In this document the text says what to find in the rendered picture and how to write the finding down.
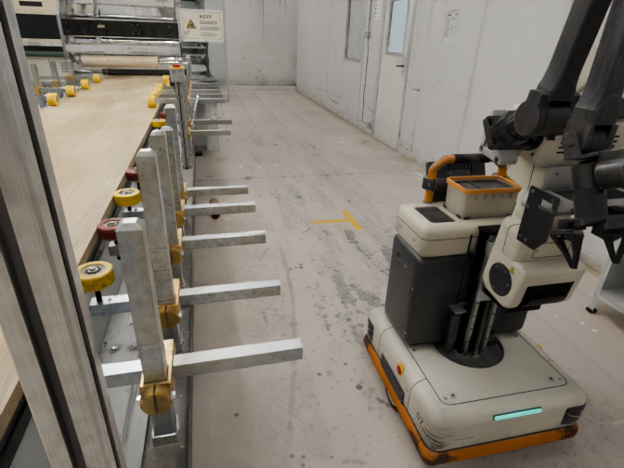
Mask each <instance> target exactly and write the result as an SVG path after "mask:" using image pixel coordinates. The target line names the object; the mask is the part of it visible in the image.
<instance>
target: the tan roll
mask: <svg viewBox="0 0 624 468"><path fill-rule="evenodd" d="M72 62H82V64H83V66H84V67H107V68H159V67H160V66H159V64H182V61H160V60H158V57H139V56H97V55H82V56H81V59H73V60H72Z"/></svg>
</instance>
